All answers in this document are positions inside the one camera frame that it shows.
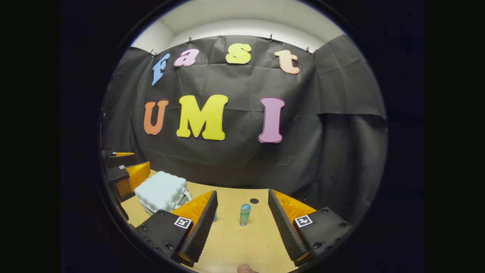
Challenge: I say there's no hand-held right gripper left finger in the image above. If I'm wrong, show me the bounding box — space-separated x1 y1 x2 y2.
135 190 219 268

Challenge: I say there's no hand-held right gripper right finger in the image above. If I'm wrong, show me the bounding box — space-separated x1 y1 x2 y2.
268 189 353 267

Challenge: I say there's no light blue suitcase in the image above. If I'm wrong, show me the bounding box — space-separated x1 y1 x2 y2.
135 171 192 216

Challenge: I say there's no blue capped clear bottle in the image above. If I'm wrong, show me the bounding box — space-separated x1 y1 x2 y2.
239 204 251 227

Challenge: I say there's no black backdrop cloth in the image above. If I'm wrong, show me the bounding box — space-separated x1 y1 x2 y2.
100 34 388 228

